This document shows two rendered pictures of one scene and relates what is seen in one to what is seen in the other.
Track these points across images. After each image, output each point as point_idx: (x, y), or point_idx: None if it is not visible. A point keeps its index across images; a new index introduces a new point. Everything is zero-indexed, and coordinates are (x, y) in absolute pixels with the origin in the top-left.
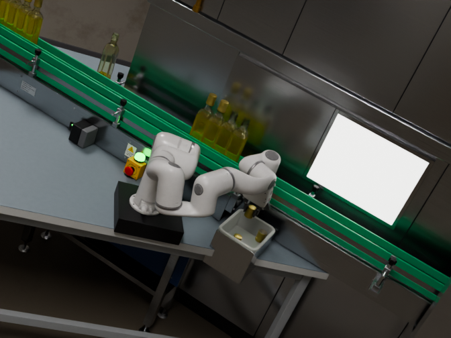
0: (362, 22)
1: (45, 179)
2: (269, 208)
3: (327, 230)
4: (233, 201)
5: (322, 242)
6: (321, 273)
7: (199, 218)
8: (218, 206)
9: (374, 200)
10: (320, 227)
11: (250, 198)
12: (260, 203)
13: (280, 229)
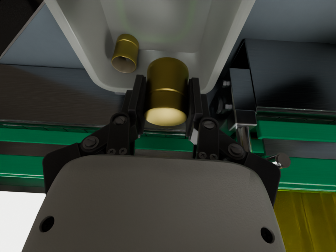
0: None
1: None
2: (43, 166)
3: (9, 143)
4: (241, 100)
5: (6, 113)
6: (1, 57)
7: (315, 0)
8: (269, 67)
9: (1, 218)
10: (25, 141)
11: (187, 184)
12: (91, 188)
13: (108, 96)
